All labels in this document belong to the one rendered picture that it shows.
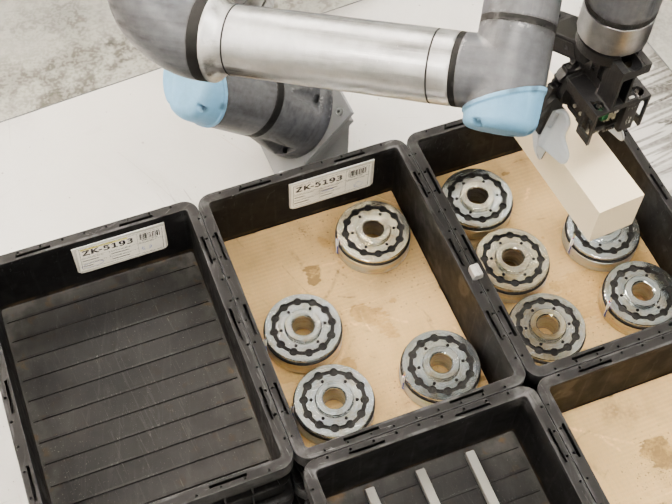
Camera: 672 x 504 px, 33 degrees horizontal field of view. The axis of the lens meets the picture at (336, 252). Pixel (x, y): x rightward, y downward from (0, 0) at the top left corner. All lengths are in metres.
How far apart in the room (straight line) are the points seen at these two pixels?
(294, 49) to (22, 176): 0.81
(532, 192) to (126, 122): 0.68
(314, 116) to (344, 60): 0.58
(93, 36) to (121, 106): 1.10
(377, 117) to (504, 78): 0.81
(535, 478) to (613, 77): 0.52
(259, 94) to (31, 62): 1.40
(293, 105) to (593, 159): 0.52
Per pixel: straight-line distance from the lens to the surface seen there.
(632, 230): 1.64
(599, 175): 1.36
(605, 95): 1.26
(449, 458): 1.46
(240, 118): 1.66
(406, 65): 1.13
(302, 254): 1.59
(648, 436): 1.52
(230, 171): 1.83
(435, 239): 1.53
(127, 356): 1.53
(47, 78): 2.95
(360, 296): 1.55
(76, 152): 1.89
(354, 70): 1.15
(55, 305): 1.58
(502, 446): 1.48
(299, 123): 1.71
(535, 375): 1.41
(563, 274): 1.61
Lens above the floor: 2.17
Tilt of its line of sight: 58 degrees down
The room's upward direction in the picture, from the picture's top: 2 degrees clockwise
